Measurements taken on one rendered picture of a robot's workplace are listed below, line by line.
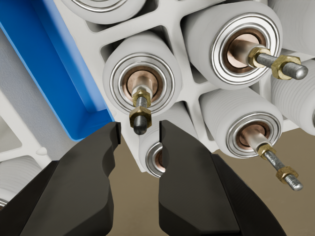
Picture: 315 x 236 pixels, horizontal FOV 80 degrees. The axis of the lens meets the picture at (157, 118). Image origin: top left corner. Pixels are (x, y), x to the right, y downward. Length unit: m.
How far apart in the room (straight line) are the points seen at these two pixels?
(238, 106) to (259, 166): 0.49
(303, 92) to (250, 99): 0.08
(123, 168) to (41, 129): 0.31
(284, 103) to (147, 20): 0.24
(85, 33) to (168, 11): 0.12
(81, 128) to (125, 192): 0.33
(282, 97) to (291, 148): 0.41
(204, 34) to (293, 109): 0.18
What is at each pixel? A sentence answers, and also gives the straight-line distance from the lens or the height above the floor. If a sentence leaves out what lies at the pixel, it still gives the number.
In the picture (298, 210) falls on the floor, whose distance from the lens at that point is 1.02.
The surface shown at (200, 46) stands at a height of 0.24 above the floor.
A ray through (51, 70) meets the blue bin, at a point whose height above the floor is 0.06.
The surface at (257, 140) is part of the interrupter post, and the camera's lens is 0.27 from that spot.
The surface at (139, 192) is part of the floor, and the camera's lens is 0.72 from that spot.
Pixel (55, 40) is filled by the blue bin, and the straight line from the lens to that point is 0.51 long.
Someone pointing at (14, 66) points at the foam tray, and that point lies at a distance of 0.42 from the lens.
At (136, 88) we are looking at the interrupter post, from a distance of 0.19.
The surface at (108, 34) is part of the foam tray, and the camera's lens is 0.29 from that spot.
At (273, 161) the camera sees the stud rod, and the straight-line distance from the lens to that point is 0.25.
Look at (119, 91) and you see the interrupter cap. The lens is 0.23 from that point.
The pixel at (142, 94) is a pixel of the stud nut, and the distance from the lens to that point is 0.18.
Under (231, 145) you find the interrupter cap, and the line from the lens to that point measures 0.29.
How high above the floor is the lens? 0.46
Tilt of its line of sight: 61 degrees down
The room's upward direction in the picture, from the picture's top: 174 degrees clockwise
